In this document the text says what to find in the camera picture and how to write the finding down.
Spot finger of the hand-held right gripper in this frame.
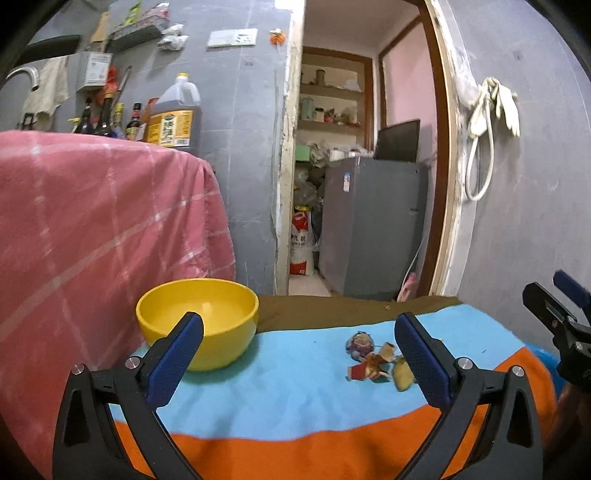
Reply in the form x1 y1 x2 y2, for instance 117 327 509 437
523 282 578 335
553 270 591 319

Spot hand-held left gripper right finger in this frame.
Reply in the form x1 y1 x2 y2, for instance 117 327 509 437
394 312 543 480

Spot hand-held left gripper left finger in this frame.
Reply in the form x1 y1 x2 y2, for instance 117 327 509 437
52 311 205 480

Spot yellow torn wrapper piece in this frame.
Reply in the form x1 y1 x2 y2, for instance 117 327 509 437
392 356 417 392

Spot yellow bowl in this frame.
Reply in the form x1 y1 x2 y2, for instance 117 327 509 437
136 278 260 372

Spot yellow red snack wrapper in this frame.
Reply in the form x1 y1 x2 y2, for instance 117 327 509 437
347 355 394 384

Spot brown wrapper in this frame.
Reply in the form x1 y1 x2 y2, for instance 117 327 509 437
346 332 374 360

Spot person's right hand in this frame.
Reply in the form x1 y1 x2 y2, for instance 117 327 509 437
554 387 587 444

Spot pink slipper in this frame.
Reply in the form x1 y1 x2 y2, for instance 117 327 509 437
398 271 419 302

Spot blue orange brown striped cloth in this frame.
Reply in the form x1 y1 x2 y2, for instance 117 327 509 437
108 295 559 480

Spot grey washing machine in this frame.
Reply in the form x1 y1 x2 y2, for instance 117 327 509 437
318 154 429 301

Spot pink plaid cloth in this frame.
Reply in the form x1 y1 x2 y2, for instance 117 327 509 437
0 130 237 462

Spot white red rice bag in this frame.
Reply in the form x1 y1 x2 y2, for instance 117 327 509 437
288 205 317 277

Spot cream rubber gloves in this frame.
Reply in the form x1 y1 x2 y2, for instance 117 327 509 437
482 78 521 137

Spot pile of plastic bags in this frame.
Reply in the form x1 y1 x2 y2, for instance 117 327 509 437
293 164 326 210

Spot black monitor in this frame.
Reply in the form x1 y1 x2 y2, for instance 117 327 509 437
373 119 422 163

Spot hanging white plastic bag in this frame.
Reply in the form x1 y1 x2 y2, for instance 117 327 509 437
455 51 481 109

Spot large brown cooking wine jug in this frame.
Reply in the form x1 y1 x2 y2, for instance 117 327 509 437
144 72 202 153

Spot short dark sauce bottle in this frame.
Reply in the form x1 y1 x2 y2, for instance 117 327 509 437
74 105 95 134

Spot pink door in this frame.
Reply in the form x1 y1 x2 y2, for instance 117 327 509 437
379 16 451 162

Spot white towel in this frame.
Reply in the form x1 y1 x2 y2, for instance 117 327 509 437
21 56 70 130

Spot metal utensil holder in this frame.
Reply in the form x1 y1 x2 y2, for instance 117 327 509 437
75 52 114 93

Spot crumpled white plastic bag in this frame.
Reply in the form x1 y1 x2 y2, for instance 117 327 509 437
158 24 189 51

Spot steel faucet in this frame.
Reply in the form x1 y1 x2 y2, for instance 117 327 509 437
2 66 41 93

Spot wooden spatula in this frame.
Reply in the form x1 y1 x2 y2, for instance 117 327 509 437
90 11 112 44

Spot wooden door frame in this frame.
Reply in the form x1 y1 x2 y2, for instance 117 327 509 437
272 0 478 298

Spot steel utensil handle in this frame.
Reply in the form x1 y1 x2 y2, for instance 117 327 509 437
117 65 133 104

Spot built-in wall shelves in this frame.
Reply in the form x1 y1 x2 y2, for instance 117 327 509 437
295 46 375 153

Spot grey wall shelf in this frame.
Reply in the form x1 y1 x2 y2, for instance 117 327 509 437
107 23 163 54

